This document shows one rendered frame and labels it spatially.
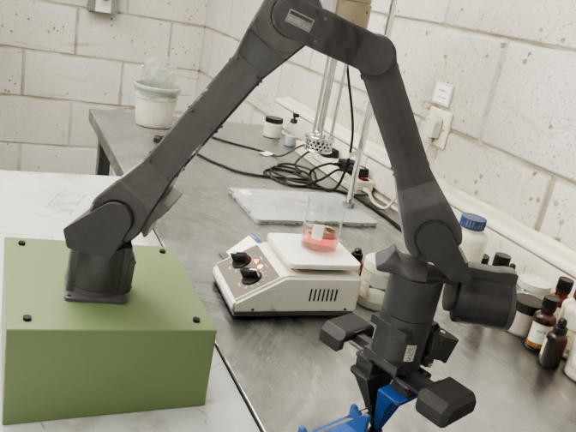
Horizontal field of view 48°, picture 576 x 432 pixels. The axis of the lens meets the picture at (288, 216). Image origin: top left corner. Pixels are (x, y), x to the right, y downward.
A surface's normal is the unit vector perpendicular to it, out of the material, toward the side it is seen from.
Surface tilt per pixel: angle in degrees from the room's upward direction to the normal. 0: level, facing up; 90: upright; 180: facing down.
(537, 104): 90
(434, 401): 46
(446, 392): 2
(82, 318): 3
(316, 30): 90
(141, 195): 65
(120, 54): 90
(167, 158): 90
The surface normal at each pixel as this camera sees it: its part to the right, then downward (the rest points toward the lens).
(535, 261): -0.91, -0.03
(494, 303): -0.02, -0.01
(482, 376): 0.18, -0.93
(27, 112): 0.38, 0.36
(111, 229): -0.08, 0.31
